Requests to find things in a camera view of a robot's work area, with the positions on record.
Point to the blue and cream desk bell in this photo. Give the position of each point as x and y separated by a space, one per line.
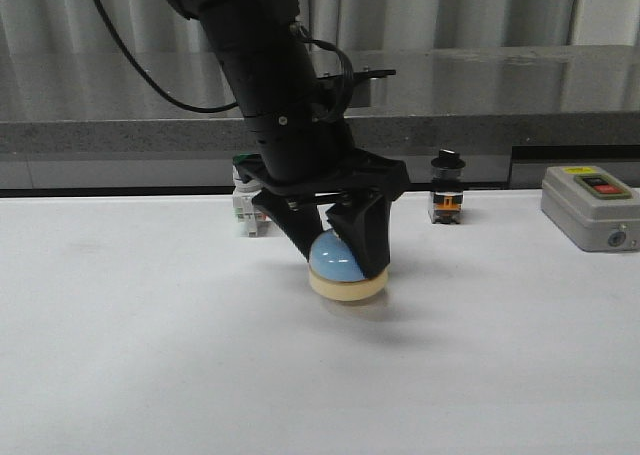
335 274

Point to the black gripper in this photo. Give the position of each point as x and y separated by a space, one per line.
298 159

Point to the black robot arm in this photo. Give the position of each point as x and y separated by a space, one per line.
265 61

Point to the grey curtain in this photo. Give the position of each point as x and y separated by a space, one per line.
74 26

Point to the black selector knob switch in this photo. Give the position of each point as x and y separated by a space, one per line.
446 195

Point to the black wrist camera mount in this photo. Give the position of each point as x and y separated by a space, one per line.
370 87

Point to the green push button switch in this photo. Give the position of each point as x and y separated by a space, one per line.
253 219

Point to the grey start stop switch box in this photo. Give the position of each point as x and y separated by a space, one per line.
594 209

